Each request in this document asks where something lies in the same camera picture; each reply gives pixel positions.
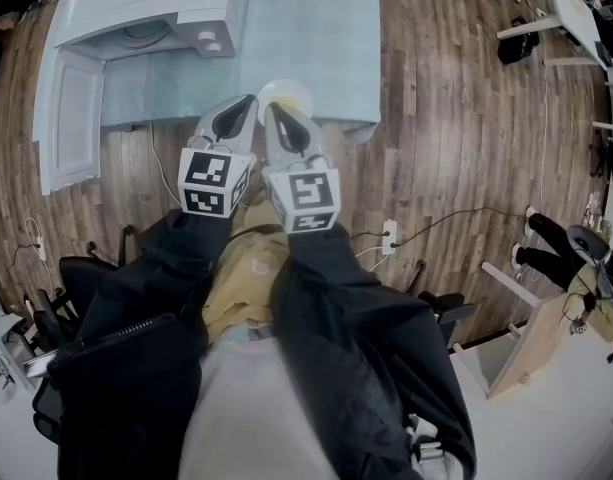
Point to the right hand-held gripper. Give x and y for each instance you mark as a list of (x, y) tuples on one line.
[(308, 193)]

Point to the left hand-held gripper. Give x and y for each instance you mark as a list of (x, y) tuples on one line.
[(206, 173)]

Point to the person's left forearm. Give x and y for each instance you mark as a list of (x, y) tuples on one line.
[(171, 258)]

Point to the person's right forearm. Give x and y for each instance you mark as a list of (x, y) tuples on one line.
[(326, 278)]

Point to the light blue table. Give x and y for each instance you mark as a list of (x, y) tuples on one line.
[(326, 43)]

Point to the white power strip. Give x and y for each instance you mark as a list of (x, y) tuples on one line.
[(389, 238)]

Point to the person's yellow trousers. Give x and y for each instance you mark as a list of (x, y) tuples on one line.
[(246, 288)]

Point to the black bag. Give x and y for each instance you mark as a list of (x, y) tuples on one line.
[(518, 48)]

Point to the person's grey top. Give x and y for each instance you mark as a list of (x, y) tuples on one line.
[(246, 418)]

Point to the person's black jacket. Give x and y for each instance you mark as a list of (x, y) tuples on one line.
[(126, 393)]

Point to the white long desk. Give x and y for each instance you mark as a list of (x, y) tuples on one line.
[(571, 8)]

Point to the light wooden desk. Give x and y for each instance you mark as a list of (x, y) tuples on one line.
[(536, 338)]

